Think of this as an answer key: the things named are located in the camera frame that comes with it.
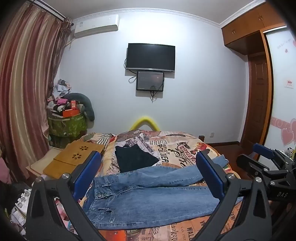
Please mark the yellow padded bed rail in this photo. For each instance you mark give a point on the yellow padded bed rail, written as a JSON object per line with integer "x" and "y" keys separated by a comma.
{"x": 144, "y": 120}

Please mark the grey curved pillow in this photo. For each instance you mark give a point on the grey curved pillow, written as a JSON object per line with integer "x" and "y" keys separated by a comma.
{"x": 86, "y": 104}

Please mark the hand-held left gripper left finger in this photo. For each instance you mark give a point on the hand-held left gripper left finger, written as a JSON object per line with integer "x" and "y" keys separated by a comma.
{"x": 89, "y": 171}

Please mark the green storage box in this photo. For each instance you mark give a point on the green storage box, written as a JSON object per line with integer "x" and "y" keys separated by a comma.
{"x": 67, "y": 125}

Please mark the light wooden board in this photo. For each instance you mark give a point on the light wooden board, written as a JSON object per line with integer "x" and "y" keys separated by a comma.
{"x": 39, "y": 165}

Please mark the pile of clothes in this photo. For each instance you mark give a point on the pile of clothes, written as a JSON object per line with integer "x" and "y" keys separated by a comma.
{"x": 59, "y": 95}

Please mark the small black wall monitor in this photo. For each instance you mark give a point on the small black wall monitor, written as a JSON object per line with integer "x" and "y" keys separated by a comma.
{"x": 150, "y": 81}

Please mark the pink cloth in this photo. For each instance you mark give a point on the pink cloth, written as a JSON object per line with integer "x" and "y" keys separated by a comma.
{"x": 4, "y": 171}

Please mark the brown wooden door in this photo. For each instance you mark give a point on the brown wooden door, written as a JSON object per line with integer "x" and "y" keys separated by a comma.
{"x": 256, "y": 99}

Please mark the striped pink curtain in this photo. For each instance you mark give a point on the striped pink curtain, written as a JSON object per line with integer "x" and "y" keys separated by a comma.
{"x": 23, "y": 92}

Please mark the black folded garment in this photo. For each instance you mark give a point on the black folded garment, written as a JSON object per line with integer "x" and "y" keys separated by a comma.
{"x": 134, "y": 160}

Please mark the wooden overhead cabinet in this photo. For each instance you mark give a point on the wooden overhead cabinet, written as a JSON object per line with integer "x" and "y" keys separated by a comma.
{"x": 247, "y": 27}

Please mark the red upright box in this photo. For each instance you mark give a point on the red upright box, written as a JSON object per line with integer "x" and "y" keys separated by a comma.
{"x": 73, "y": 105}

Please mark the blue denim pants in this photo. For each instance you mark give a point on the blue denim pants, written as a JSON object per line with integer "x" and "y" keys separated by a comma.
{"x": 150, "y": 199}

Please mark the dark wooden bed post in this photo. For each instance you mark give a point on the dark wooden bed post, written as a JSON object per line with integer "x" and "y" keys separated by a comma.
{"x": 202, "y": 138}

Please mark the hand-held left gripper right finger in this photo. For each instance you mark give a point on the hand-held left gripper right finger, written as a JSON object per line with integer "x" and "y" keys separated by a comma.
{"x": 209, "y": 172}

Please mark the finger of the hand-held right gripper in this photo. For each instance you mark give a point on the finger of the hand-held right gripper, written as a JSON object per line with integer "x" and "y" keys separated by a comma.
{"x": 263, "y": 149}
{"x": 248, "y": 163}

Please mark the wooden lap tray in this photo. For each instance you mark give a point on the wooden lap tray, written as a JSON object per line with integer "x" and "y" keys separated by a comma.
{"x": 74, "y": 155}

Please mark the white air conditioner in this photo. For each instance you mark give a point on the white air conditioner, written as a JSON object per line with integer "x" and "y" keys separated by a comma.
{"x": 96, "y": 25}

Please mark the orange box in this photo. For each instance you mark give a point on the orange box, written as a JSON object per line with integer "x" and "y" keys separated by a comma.
{"x": 70, "y": 113}

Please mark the white heart-print wardrobe door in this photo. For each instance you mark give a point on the white heart-print wardrobe door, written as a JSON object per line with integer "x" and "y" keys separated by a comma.
{"x": 283, "y": 92}

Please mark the large black wall television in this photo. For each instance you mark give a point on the large black wall television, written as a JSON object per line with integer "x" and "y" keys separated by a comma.
{"x": 150, "y": 56}

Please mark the bed with printed cover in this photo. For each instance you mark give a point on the bed with printed cover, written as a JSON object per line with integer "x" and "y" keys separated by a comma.
{"x": 180, "y": 148}

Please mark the white patterned cloth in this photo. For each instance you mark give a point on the white patterned cloth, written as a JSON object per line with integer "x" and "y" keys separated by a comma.
{"x": 23, "y": 199}

